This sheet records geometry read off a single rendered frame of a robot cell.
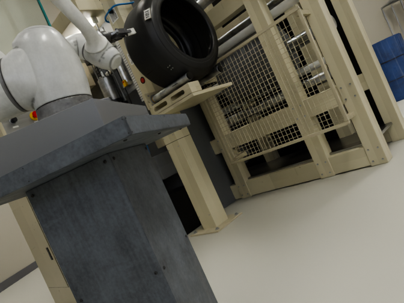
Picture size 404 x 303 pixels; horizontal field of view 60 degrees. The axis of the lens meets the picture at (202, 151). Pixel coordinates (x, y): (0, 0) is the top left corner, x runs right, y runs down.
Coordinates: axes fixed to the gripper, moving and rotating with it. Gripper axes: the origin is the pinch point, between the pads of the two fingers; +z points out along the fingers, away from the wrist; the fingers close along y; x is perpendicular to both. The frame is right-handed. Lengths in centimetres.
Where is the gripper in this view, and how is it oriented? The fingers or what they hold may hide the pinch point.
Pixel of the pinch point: (129, 32)
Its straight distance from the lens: 198.6
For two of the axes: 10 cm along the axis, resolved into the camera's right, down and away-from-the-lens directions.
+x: 5.0, 8.6, 1.2
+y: -6.6, 2.8, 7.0
